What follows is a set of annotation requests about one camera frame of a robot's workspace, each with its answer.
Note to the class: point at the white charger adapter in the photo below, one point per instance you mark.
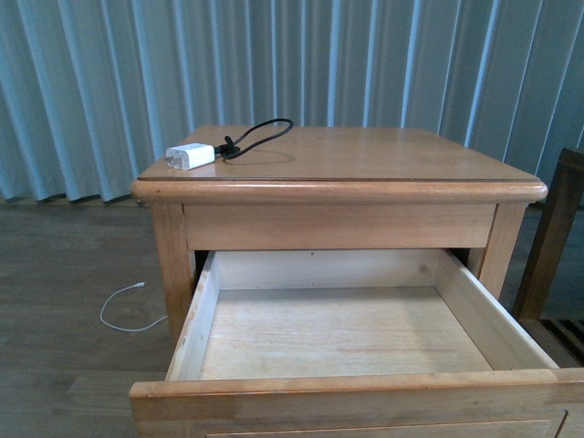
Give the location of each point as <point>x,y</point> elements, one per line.
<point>189,156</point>

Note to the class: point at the wooden drawer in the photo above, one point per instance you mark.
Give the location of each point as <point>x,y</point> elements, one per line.
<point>373,343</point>

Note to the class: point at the wooden nightstand cabinet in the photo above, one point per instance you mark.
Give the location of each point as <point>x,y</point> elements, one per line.
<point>337,189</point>

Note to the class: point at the pale pleated curtain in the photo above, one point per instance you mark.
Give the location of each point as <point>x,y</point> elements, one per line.
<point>93,92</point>

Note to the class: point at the dark wooden furniture frame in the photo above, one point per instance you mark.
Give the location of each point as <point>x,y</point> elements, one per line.
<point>561,338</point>

